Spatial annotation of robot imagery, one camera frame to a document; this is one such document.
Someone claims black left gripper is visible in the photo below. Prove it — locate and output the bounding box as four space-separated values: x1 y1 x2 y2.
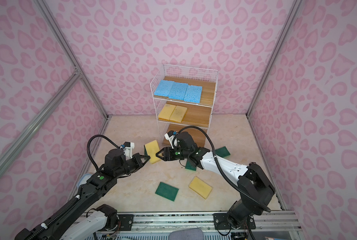
115 153 151 179

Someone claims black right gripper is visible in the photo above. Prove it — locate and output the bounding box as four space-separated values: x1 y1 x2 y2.
155 146 190 162

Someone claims small yellow sponge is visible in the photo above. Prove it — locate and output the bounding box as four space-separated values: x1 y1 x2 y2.
158 104 176 121

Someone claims blue sponge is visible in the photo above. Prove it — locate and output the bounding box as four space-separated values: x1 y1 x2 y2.
153 80 175 97
168 82 188 101
183 85 202 104

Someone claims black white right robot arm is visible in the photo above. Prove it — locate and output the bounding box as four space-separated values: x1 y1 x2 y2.
154 131 275 229

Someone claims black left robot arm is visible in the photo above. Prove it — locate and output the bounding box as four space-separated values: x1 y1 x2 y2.
15 148 150 240

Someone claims green sponge middle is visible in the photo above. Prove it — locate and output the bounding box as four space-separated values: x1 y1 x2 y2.
185 161 196 171

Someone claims green sponge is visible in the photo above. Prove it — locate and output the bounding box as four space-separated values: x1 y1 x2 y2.
185 161 196 171
215 146 230 158

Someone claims green scouring pad front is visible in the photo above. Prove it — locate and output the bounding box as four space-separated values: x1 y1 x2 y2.
155 182 179 202

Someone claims green sponge right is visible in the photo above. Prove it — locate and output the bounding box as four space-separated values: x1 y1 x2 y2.
215 146 230 158

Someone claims grey chair back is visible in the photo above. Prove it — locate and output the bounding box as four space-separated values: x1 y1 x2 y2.
168 228 204 240

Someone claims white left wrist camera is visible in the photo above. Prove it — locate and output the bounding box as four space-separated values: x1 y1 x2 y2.
120 142 135 160

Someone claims white wire wooden shelf rack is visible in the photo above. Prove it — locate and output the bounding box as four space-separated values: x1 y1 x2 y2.
150 64 219 147

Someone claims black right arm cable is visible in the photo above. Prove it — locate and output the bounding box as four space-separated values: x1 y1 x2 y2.
172 125 272 213

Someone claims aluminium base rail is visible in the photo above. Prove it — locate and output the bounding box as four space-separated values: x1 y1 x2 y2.
87 211 305 240

